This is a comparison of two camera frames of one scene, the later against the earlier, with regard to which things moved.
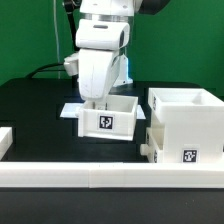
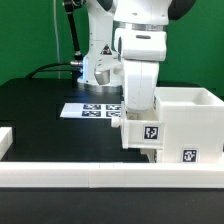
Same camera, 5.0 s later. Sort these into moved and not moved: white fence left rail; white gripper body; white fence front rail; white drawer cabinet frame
Moved: white gripper body
Not moved: white drawer cabinet frame; white fence front rail; white fence left rail
